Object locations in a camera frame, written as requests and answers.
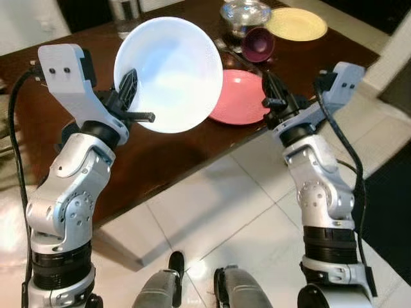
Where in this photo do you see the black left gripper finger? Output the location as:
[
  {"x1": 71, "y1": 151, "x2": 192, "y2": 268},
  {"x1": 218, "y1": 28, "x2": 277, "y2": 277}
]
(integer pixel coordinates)
[{"x1": 119, "y1": 69, "x2": 139, "y2": 108}]

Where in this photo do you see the large white plate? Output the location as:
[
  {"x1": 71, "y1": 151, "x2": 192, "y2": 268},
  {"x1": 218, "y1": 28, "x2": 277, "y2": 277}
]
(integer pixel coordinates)
[{"x1": 114, "y1": 17, "x2": 224, "y2": 134}]

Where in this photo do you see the pink plate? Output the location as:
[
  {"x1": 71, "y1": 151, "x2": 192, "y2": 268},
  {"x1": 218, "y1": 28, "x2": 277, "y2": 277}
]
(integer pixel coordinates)
[{"x1": 209, "y1": 69, "x2": 272, "y2": 126}]

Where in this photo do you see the maroon bowl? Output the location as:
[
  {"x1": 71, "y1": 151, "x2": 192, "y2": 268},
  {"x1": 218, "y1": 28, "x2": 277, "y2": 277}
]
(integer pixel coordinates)
[{"x1": 241, "y1": 27, "x2": 276, "y2": 64}]

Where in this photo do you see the metal spoon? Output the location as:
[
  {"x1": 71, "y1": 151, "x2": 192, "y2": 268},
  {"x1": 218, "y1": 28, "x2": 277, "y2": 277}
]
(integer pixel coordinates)
[{"x1": 215, "y1": 38, "x2": 245, "y2": 66}]

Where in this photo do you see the yellow plate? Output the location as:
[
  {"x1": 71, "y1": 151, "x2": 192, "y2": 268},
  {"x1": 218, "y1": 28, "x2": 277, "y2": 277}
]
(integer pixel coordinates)
[{"x1": 265, "y1": 7, "x2": 329, "y2": 42}]

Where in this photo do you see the clear drinking glass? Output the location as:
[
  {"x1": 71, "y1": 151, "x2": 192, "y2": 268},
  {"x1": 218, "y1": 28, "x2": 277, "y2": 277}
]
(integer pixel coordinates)
[{"x1": 108, "y1": 0, "x2": 142, "y2": 39}]

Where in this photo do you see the clear glass bowl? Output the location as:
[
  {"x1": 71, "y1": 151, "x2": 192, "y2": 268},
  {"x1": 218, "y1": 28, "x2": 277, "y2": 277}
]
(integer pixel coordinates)
[{"x1": 220, "y1": 0, "x2": 272, "y2": 38}]

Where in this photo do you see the dark chair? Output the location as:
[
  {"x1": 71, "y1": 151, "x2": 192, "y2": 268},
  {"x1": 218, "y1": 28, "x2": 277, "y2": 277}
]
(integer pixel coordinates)
[{"x1": 57, "y1": 0, "x2": 116, "y2": 33}]

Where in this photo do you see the black floor mat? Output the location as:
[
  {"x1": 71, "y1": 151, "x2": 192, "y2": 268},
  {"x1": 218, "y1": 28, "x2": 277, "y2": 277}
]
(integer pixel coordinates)
[{"x1": 353, "y1": 144, "x2": 411, "y2": 283}]

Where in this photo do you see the grey right robot leg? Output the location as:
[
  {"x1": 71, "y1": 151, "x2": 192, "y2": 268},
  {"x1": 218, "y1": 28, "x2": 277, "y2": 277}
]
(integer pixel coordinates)
[{"x1": 214, "y1": 266, "x2": 274, "y2": 308}]

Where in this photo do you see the grey robot leg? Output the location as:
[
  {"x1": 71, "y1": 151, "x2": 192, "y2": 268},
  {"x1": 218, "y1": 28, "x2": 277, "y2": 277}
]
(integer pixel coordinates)
[
  {"x1": 214, "y1": 266, "x2": 274, "y2": 308},
  {"x1": 132, "y1": 252, "x2": 187, "y2": 308}
]

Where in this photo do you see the grey left robot leg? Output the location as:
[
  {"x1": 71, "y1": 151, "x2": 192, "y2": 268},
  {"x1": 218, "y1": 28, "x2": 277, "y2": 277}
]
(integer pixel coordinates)
[{"x1": 132, "y1": 252, "x2": 187, "y2": 308}]

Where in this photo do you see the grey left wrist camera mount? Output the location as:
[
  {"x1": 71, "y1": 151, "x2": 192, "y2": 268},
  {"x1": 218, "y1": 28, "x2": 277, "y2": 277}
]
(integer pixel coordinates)
[{"x1": 37, "y1": 44, "x2": 129, "y2": 139}]

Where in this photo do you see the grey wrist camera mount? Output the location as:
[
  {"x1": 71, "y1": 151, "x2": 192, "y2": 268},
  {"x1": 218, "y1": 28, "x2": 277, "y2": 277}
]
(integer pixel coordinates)
[
  {"x1": 37, "y1": 44, "x2": 129, "y2": 139},
  {"x1": 273, "y1": 62, "x2": 367, "y2": 145}
]

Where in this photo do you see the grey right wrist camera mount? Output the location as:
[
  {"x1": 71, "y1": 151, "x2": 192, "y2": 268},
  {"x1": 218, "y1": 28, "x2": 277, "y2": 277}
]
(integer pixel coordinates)
[{"x1": 273, "y1": 62, "x2": 367, "y2": 145}]

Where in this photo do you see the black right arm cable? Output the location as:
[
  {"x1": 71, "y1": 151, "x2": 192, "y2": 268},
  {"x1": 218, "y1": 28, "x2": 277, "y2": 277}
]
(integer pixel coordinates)
[{"x1": 313, "y1": 74, "x2": 376, "y2": 296}]

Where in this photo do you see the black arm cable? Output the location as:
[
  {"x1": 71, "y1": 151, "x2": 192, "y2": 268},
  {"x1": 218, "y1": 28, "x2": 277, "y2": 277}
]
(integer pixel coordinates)
[
  {"x1": 8, "y1": 67, "x2": 42, "y2": 308},
  {"x1": 313, "y1": 74, "x2": 376, "y2": 296}
]

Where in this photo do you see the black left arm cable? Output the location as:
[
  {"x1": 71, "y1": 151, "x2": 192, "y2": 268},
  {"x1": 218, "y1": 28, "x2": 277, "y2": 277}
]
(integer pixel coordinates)
[{"x1": 8, "y1": 67, "x2": 42, "y2": 308}]

